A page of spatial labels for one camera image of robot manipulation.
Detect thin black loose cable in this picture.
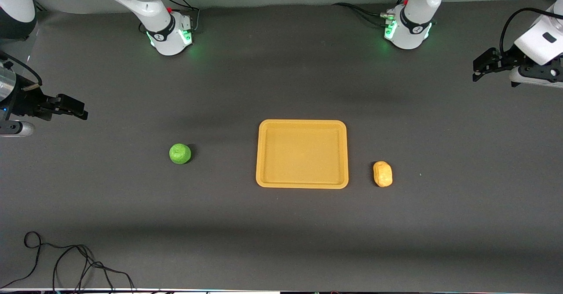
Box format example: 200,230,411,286
0,231,136,291

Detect yellow plastic tray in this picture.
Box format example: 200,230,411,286
256,119,349,189

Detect black right base cables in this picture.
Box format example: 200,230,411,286
139,0,201,34

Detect yellow-brown potato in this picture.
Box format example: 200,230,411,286
373,161,393,188

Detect black left base cables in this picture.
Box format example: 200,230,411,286
332,0,412,27

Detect green apple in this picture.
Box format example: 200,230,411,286
169,143,192,165

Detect black base cables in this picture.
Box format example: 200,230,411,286
139,0,201,34
332,0,412,27

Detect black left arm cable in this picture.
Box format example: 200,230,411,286
500,7,563,55

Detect dark grey table mat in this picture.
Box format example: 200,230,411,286
0,0,563,291

